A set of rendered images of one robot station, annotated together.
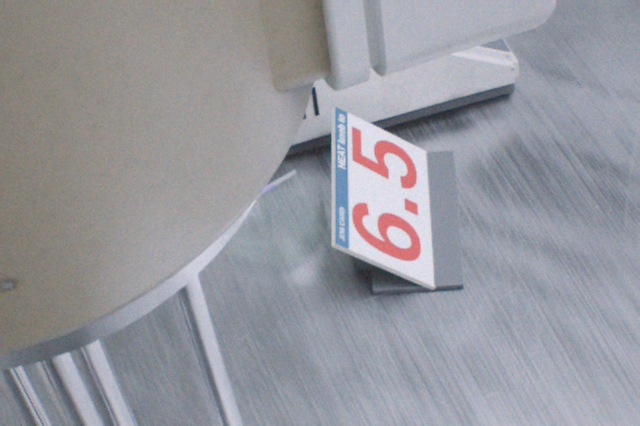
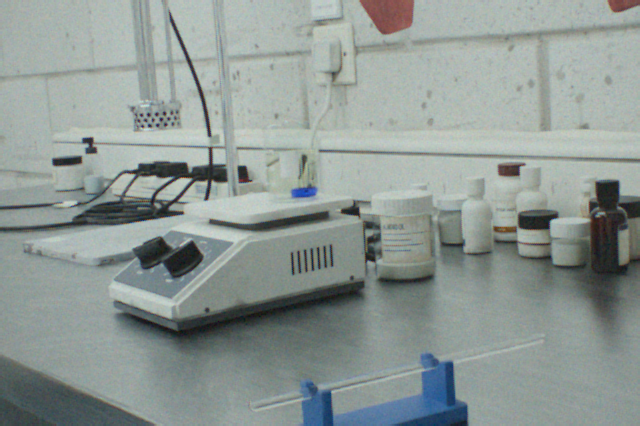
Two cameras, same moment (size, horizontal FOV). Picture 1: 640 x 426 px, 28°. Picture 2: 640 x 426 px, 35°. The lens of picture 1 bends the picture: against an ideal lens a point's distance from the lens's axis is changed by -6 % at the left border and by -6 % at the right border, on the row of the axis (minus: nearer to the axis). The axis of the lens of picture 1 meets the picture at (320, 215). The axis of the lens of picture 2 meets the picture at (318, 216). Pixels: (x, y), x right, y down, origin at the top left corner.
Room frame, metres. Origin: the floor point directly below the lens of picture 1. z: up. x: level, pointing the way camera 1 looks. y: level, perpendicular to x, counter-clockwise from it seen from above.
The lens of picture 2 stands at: (1.41, -0.32, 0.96)
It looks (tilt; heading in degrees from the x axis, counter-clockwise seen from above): 8 degrees down; 155
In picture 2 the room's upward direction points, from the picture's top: 4 degrees counter-clockwise
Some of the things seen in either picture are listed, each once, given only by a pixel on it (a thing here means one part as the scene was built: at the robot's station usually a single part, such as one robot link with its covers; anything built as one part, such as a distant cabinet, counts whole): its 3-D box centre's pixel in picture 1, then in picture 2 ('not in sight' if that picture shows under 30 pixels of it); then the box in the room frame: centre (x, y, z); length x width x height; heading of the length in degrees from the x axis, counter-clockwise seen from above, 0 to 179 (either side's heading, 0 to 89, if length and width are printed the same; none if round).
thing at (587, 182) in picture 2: not in sight; (589, 210); (0.58, 0.38, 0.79); 0.03 x 0.03 x 0.07
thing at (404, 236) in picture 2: not in sight; (404, 235); (0.58, 0.16, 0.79); 0.06 x 0.06 x 0.08
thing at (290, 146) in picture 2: not in sight; (290, 159); (0.57, 0.05, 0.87); 0.06 x 0.05 x 0.08; 179
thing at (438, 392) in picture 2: not in sight; (379, 401); (0.93, -0.07, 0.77); 0.10 x 0.03 x 0.04; 93
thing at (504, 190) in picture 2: not in sight; (513, 201); (0.49, 0.35, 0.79); 0.05 x 0.05 x 0.09
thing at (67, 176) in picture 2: not in sight; (68, 173); (-0.59, 0.07, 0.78); 0.06 x 0.06 x 0.06
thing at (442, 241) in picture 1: (397, 195); not in sight; (0.44, -0.04, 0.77); 0.09 x 0.06 x 0.04; 173
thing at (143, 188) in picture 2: not in sight; (181, 186); (-0.22, 0.18, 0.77); 0.40 x 0.06 x 0.04; 14
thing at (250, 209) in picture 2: not in sight; (267, 205); (0.56, 0.02, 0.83); 0.12 x 0.12 x 0.01; 10
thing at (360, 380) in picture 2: not in sight; (408, 369); (0.93, -0.05, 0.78); 0.20 x 0.01 x 0.01; 93
